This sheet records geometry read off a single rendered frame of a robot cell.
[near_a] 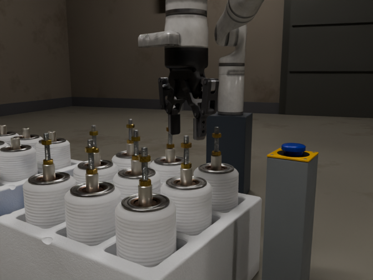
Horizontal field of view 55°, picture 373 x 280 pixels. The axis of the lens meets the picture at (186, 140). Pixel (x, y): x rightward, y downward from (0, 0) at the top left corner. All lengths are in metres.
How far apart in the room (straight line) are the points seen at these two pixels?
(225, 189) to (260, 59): 3.29
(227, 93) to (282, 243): 0.71
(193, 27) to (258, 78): 3.38
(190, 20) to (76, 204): 0.35
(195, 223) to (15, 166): 0.54
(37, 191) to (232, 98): 0.77
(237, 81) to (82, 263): 0.86
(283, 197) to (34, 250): 0.44
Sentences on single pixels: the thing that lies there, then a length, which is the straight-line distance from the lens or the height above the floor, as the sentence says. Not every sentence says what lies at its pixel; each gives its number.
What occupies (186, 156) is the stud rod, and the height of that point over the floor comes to 0.30.
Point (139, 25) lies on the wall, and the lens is 4.42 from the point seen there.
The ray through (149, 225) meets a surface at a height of 0.24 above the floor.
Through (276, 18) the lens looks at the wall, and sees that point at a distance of 3.98.
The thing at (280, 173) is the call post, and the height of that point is 0.29.
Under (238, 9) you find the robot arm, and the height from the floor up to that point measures 0.62.
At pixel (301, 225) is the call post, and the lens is 0.64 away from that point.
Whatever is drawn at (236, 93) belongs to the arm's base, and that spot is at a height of 0.38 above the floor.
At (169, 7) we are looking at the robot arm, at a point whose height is 0.56.
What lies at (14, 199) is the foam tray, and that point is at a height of 0.15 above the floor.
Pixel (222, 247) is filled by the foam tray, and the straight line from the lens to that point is 0.67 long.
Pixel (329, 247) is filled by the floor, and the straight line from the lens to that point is 1.05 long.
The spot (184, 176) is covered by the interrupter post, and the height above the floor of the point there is 0.27.
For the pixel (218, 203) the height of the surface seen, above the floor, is 0.19.
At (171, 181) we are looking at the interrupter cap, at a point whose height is 0.25.
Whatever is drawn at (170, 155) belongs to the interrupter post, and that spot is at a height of 0.27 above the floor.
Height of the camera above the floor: 0.45
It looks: 11 degrees down
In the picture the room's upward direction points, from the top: straight up
